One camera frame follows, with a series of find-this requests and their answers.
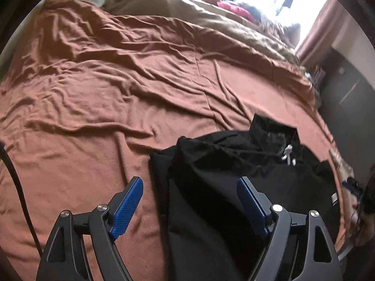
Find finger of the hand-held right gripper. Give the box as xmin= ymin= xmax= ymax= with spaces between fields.
xmin=341 ymin=177 xmax=363 ymax=200

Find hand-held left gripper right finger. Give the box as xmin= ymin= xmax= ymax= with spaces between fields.
xmin=237 ymin=176 xmax=344 ymax=281

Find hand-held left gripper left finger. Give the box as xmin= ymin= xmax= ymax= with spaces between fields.
xmin=36 ymin=176 xmax=144 ymax=281

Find black hooded garment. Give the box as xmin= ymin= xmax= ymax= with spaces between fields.
xmin=149 ymin=114 xmax=342 ymax=281

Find cream underlay blanket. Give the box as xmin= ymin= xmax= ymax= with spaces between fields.
xmin=329 ymin=149 xmax=357 ymax=233

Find white bottles on nightstand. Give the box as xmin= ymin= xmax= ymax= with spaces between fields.
xmin=305 ymin=67 xmax=326 ymax=86

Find brown bed sheet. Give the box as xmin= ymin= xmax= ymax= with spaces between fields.
xmin=0 ymin=0 xmax=345 ymax=276

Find pink curtain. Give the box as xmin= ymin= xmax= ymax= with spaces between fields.
xmin=296 ymin=0 xmax=352 ymax=65

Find grey pillow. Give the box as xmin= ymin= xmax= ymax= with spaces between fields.
xmin=283 ymin=23 xmax=301 ymax=43

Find pink cushion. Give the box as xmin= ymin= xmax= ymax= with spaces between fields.
xmin=217 ymin=1 xmax=259 ymax=24

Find beige duvet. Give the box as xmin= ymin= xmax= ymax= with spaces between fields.
xmin=102 ymin=0 xmax=302 ymax=65

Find black braided cable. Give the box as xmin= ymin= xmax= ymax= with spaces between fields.
xmin=0 ymin=141 xmax=45 ymax=256

